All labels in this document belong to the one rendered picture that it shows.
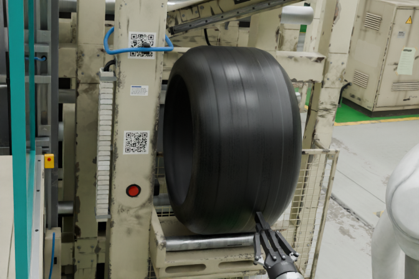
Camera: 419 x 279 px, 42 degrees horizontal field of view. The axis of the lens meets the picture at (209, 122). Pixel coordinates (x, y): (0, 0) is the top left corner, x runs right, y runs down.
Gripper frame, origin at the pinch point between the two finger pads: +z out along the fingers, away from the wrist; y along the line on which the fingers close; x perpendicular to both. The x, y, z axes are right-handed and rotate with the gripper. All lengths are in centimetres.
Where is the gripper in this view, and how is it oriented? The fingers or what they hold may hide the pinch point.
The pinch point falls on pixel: (261, 223)
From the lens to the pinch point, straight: 158.8
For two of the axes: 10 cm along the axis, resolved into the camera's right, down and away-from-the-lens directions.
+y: -9.6, 0.1, -2.8
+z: -2.4, -5.8, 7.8
